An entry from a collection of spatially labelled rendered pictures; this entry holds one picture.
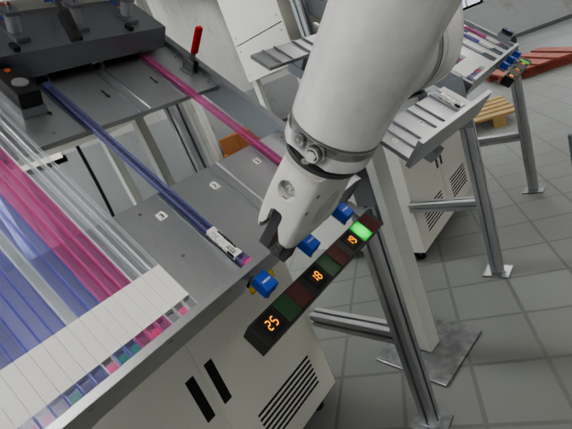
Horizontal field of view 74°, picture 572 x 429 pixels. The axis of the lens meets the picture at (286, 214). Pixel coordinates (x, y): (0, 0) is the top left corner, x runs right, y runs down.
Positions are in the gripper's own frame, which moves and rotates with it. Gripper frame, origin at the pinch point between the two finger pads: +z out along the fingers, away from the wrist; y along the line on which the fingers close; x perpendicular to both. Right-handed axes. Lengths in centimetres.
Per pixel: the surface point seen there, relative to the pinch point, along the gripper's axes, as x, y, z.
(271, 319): -4.2, -2.7, 11.2
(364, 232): -5.3, 22.5, 11.1
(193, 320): 2.3, -11.4, 8.8
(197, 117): 382, 380, 374
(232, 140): 325, 418, 400
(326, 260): -3.9, 11.7, 11.1
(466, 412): -52, 40, 56
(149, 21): 59, 26, 4
